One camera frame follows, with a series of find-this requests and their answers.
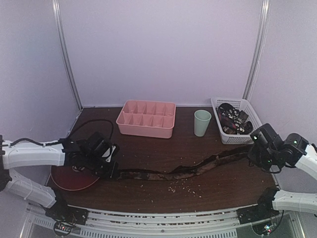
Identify dark floral patterned tie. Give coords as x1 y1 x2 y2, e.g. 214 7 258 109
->
117 144 252 181

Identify pink divided organizer box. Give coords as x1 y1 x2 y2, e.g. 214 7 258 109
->
116 100 176 139

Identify mint green plastic cup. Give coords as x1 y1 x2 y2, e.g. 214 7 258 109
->
194 110 211 137

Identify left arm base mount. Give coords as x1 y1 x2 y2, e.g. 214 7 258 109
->
43 189 89 237

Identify brown patterned tie in basket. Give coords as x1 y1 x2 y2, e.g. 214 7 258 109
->
216 103 254 135

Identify aluminium front rail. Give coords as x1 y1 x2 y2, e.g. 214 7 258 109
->
24 195 300 238

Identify white plastic mesh basket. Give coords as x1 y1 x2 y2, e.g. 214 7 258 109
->
211 97 262 145

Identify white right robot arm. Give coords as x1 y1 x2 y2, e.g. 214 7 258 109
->
247 123 317 219

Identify red round tray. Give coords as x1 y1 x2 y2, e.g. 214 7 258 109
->
51 166 100 191

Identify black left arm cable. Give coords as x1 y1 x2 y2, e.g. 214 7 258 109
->
65 119 114 144

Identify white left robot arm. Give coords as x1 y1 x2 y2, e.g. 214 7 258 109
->
0 132 119 220

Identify right aluminium corner post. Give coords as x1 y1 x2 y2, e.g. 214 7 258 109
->
243 0 270 101

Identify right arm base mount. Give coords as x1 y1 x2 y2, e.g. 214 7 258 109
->
236 188 284 237

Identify aluminium corner post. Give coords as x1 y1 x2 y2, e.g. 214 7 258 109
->
243 0 270 101
52 0 83 110

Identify left aluminium corner post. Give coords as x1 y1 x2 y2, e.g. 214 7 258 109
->
52 0 83 110

